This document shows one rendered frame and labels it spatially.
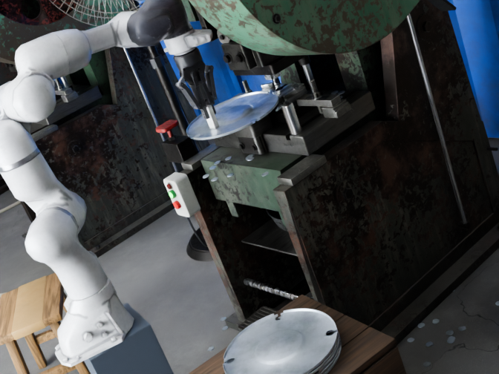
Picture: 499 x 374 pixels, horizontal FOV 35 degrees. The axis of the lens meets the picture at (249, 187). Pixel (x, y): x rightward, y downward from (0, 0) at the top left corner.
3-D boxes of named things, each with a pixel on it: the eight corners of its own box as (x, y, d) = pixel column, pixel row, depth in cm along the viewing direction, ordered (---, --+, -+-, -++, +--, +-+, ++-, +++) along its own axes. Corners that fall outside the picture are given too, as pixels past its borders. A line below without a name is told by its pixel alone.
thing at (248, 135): (236, 175, 227) (220, 133, 222) (208, 171, 238) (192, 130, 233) (295, 135, 240) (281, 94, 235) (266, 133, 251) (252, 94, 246)
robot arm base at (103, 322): (68, 375, 201) (44, 330, 196) (49, 347, 217) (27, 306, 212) (144, 328, 209) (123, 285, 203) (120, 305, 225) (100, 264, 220)
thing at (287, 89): (288, 110, 236) (283, 96, 235) (257, 108, 248) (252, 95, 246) (308, 96, 241) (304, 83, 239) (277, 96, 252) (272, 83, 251)
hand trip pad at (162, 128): (171, 150, 257) (162, 129, 254) (162, 148, 261) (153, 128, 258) (188, 140, 260) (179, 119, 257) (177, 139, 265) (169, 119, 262)
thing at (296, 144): (309, 156, 223) (302, 137, 221) (215, 145, 258) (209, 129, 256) (376, 108, 238) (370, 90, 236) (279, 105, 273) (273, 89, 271)
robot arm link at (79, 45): (61, 31, 193) (166, 1, 209) (32, 34, 207) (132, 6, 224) (74, 76, 196) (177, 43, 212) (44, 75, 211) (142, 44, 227)
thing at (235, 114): (172, 132, 241) (171, 130, 240) (248, 89, 251) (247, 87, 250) (214, 147, 216) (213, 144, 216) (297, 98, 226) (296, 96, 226)
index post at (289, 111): (296, 135, 224) (285, 104, 220) (289, 134, 226) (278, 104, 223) (303, 130, 225) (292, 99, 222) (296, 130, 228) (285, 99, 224)
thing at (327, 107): (338, 118, 224) (327, 84, 221) (298, 116, 238) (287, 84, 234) (351, 108, 227) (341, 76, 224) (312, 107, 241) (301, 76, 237)
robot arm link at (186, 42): (157, 40, 219) (164, 58, 222) (183, 38, 210) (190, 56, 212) (190, 22, 226) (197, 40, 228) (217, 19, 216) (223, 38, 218)
